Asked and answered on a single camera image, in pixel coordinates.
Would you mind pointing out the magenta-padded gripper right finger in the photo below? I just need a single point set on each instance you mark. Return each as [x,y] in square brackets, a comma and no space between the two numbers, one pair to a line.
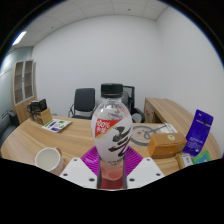
[145,171]

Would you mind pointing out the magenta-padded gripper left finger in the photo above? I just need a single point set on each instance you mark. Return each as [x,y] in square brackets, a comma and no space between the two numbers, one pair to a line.
[80,173]

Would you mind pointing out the clear drink bottle black cap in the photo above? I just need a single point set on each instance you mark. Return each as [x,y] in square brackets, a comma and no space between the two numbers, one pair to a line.
[111,133]

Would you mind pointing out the white speckled cup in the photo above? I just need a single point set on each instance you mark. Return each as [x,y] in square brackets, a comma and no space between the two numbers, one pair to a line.
[48,160]

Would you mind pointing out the tan packet with white label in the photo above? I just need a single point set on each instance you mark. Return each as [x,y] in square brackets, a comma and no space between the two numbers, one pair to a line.
[185,160]

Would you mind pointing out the white green purple leaflet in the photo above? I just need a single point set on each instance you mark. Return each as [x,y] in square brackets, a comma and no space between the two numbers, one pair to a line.
[57,125]

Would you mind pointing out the green folded cloth pack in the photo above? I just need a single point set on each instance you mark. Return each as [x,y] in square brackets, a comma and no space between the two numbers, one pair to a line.
[201,157]

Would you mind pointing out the wooden side desk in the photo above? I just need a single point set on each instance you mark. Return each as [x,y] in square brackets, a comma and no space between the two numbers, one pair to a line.
[166,110]

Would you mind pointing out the purple standing pouch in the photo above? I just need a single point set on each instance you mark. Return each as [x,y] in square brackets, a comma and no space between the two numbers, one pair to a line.
[198,133]

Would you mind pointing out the brown cardboard box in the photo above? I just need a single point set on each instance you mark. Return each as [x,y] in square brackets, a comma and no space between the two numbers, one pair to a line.
[45,117]

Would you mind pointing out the grey mesh office chair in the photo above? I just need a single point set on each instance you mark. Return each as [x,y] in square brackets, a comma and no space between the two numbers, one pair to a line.
[133,106]

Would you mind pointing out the black office chair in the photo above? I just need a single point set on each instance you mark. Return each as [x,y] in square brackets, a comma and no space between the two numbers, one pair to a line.
[83,101]

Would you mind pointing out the black box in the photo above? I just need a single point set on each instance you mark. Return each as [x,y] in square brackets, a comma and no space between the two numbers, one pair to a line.
[37,106]

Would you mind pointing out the dark grey sofa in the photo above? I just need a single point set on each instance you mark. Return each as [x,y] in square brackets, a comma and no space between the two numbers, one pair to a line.
[6,128]

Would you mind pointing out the wooden shelf unit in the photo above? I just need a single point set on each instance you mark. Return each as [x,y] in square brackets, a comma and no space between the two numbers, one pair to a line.
[24,86]

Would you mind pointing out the ceiling light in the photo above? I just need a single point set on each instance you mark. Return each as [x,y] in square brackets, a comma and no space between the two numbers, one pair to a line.
[19,38]

